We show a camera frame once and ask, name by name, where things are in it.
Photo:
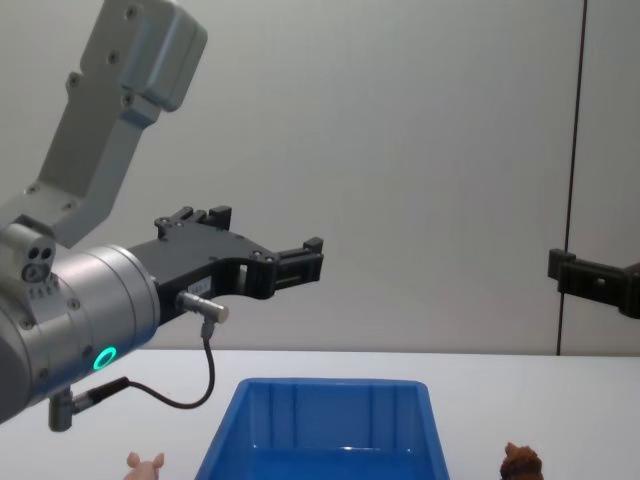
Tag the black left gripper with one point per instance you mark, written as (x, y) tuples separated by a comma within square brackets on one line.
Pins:
[(215, 250)]

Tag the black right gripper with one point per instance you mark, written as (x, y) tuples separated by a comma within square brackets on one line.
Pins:
[(632, 292)]

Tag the brown animal toy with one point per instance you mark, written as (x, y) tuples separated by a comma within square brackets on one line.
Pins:
[(521, 462)]

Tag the blue plastic bin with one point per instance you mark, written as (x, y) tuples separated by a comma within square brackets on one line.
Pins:
[(320, 440)]

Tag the pink pig toy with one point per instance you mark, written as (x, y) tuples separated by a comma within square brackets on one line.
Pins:
[(145, 467)]

